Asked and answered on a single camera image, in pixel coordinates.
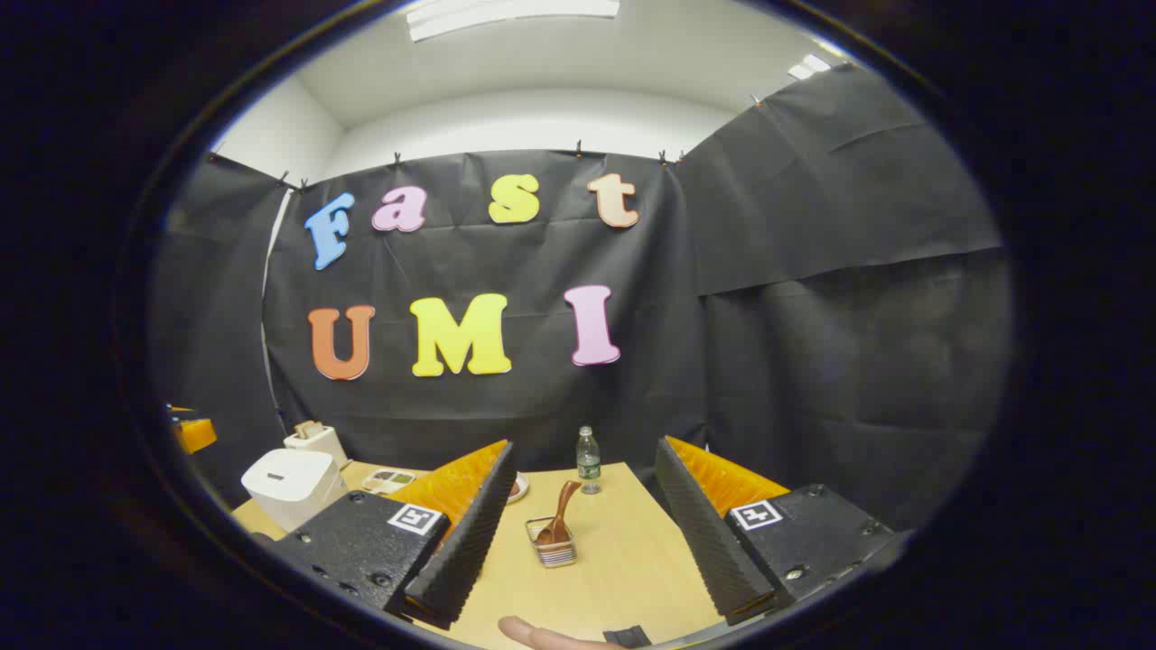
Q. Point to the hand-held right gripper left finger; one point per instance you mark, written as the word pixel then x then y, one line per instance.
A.
pixel 470 542

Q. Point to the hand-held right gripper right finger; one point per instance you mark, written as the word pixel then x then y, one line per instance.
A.
pixel 704 542

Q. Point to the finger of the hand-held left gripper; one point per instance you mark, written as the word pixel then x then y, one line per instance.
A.
pixel 194 435

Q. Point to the brown wooden spoon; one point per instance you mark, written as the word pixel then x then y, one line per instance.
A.
pixel 562 510

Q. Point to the white rice cooker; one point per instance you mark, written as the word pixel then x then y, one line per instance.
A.
pixel 289 487

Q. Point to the small white round plate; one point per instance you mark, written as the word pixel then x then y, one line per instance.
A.
pixel 519 490

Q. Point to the white divided bean dish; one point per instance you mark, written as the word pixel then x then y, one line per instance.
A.
pixel 388 478

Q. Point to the small black block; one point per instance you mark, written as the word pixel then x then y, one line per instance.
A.
pixel 628 636

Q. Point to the white toaster with bread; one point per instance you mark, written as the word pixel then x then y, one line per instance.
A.
pixel 316 442

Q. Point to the clear plastic water bottle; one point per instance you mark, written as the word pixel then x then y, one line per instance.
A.
pixel 589 465

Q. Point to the small ceiling light panel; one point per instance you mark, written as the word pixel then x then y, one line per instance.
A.
pixel 808 66

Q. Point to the long ceiling light panel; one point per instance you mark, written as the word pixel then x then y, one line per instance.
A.
pixel 506 13

